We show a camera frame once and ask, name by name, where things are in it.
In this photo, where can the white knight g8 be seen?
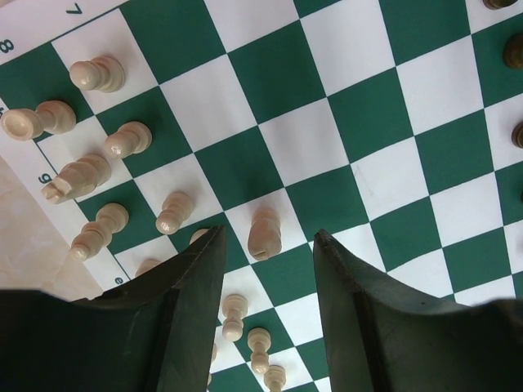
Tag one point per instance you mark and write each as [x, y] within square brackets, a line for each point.
[77, 179]

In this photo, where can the white pawn g7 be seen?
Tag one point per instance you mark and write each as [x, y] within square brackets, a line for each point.
[131, 138]

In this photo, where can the green white chess mat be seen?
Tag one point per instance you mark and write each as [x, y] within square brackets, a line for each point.
[386, 123]

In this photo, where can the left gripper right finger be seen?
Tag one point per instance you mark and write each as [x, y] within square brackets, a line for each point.
[382, 335]

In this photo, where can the white pawn h7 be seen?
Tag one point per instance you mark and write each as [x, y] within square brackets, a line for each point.
[103, 73]

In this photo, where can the white bishop f8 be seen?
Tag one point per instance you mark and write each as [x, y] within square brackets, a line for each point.
[95, 235]

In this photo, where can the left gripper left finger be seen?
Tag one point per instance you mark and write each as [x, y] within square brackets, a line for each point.
[153, 333]

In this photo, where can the white pawn f7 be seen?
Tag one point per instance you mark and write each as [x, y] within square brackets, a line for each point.
[176, 209]

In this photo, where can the white chess rook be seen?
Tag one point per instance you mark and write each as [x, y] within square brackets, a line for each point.
[53, 116]

